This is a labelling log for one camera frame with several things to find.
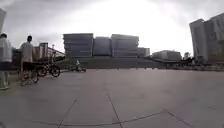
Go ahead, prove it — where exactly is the large grey building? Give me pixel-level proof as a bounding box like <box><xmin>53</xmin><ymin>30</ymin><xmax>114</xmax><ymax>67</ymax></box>
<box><xmin>62</xmin><ymin>32</ymin><xmax>151</xmax><ymax>59</ymax></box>

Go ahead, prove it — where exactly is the person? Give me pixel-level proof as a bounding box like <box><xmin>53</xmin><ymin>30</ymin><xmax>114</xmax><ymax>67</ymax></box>
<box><xmin>0</xmin><ymin>32</ymin><xmax>14</xmax><ymax>90</ymax></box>
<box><xmin>75</xmin><ymin>59</ymin><xmax>82</xmax><ymax>72</ymax></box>
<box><xmin>19</xmin><ymin>35</ymin><xmax>35</xmax><ymax>86</ymax></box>

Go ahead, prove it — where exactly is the low grey building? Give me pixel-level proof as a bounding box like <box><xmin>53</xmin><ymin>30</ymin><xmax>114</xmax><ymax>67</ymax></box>
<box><xmin>151</xmin><ymin>49</ymin><xmax>183</xmax><ymax>62</ymax></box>

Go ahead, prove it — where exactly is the bicycle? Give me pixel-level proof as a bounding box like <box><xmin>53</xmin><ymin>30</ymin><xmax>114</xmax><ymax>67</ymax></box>
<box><xmin>19</xmin><ymin>68</ymin><xmax>40</xmax><ymax>85</ymax></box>
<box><xmin>35</xmin><ymin>58</ymin><xmax>62</xmax><ymax>78</ymax></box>

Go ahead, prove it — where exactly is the reddish building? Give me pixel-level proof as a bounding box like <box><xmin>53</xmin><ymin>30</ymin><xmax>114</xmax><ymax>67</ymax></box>
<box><xmin>32</xmin><ymin>42</ymin><xmax>66</xmax><ymax>62</ymax></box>

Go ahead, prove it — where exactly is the tall grey building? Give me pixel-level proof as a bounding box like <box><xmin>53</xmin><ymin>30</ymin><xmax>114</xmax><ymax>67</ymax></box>
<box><xmin>188</xmin><ymin>12</ymin><xmax>224</xmax><ymax>65</ymax></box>

